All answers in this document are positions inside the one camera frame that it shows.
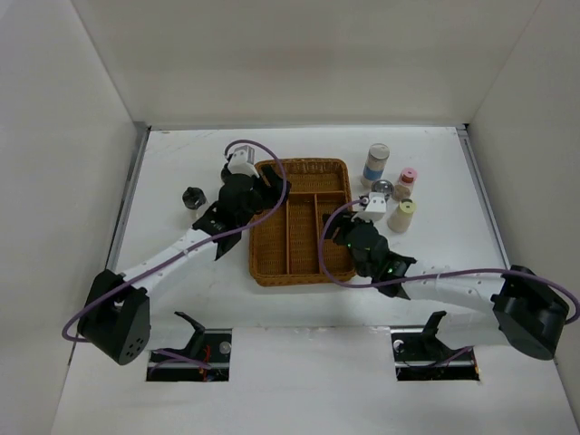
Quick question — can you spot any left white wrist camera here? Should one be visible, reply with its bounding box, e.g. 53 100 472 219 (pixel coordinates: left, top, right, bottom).
227 145 258 177

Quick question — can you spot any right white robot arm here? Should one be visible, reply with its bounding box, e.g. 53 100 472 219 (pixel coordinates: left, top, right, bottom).
322 210 579 361

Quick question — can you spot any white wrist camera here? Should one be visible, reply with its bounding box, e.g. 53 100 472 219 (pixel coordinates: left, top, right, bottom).
227 145 258 177
357 191 387 222

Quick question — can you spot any clear dome lid shaker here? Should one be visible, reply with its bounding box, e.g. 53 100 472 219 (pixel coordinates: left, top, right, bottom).
371 179 393 200

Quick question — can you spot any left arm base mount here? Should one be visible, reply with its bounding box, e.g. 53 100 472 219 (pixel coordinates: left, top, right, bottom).
146 312 233 383

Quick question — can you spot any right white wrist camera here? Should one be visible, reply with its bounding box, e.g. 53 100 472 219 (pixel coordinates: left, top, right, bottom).
357 191 387 222

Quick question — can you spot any woven wicker divided tray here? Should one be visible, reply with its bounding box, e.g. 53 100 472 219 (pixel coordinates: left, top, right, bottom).
249 158 352 287

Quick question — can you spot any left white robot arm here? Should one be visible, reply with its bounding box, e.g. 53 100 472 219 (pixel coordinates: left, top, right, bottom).
77 165 290 365

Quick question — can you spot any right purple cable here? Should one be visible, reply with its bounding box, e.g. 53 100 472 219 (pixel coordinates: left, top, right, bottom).
316 196 580 327

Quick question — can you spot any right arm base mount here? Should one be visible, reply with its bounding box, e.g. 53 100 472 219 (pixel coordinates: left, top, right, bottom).
391 311 479 382

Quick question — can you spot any pink lid spice bottle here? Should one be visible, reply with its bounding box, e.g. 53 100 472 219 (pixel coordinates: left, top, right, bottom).
392 168 417 201

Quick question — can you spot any yellow lid spice bottle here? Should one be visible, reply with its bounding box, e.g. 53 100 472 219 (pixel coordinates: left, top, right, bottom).
387 198 417 234

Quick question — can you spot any black knob lid jar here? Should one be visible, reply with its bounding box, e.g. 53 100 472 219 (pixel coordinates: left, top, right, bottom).
182 187 207 212

